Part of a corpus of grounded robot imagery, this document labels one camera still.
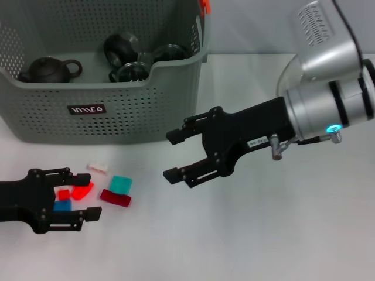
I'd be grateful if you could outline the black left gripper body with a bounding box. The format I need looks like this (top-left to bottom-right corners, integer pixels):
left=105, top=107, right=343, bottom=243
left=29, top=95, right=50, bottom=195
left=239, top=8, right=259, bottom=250
left=0, top=168, right=57, bottom=235

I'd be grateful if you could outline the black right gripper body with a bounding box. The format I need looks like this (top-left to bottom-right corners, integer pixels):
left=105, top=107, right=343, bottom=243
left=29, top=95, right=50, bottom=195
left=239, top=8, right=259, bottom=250
left=202, top=97, right=295, bottom=178

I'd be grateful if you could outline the large bright red brick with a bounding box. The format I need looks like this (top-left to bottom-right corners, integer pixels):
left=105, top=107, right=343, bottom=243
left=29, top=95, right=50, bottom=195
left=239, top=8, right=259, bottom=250
left=71, top=181, right=95, bottom=201

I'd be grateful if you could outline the blue building brick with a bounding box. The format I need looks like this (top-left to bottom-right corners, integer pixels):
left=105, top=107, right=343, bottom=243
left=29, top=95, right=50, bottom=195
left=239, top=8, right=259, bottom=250
left=53, top=200, right=73, bottom=212

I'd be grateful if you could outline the glass teacup with black base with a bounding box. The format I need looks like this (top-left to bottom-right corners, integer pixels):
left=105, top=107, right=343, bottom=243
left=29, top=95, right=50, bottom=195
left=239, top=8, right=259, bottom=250
left=103, top=33, right=154, bottom=67
left=152, top=44, right=190, bottom=64
left=108, top=61, right=150, bottom=84

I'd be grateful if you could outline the grey-green perforated storage bin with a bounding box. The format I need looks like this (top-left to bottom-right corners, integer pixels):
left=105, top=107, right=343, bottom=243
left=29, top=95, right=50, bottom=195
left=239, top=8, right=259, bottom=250
left=0, top=0, right=212, bottom=146

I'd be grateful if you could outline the white building brick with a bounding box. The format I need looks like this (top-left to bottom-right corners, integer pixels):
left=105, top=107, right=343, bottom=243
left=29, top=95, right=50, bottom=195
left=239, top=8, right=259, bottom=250
left=86, top=162, right=111, bottom=174

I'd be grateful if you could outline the dark red brick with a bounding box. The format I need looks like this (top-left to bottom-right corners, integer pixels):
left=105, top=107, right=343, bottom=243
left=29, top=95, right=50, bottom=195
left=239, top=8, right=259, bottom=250
left=99, top=189, right=132, bottom=208

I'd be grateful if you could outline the teal building brick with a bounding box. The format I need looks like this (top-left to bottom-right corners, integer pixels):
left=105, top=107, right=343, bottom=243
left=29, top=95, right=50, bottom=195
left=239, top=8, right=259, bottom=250
left=110, top=174, right=132, bottom=196

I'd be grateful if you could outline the dark clay teapot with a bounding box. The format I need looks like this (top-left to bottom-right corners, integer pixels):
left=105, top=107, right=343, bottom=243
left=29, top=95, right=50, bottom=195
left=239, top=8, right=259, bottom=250
left=17, top=57, right=83, bottom=84

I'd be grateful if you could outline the right gripper cable with plug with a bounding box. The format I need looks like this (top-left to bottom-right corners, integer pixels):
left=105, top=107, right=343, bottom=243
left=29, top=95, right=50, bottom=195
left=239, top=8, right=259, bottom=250
left=270, top=133, right=330, bottom=161

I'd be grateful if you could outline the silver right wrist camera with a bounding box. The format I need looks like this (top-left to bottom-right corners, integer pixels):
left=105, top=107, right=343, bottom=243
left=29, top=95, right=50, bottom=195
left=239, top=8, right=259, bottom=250
left=294, top=0, right=366, bottom=81

